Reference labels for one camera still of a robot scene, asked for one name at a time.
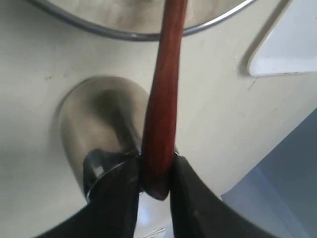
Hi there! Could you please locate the large steel rice bowl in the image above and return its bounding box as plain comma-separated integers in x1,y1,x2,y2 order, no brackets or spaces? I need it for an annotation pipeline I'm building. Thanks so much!
24,0,294,42

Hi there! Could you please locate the white plastic tray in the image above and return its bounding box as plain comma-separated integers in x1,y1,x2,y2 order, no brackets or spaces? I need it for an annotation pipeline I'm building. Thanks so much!
239,0,317,77

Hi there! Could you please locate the dark brown wooden spoon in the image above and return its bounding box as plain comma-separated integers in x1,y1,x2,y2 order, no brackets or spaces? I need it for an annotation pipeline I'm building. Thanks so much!
141,0,188,200

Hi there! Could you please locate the stainless steel cup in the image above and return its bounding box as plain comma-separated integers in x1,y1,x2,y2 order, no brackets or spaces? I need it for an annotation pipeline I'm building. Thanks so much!
59,76,150,201

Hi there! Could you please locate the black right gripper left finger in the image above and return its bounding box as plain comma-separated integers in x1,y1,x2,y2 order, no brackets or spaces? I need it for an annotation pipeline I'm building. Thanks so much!
40,158,139,238

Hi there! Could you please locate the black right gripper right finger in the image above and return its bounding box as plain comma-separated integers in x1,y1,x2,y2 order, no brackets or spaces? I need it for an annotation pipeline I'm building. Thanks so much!
170,156,263,238

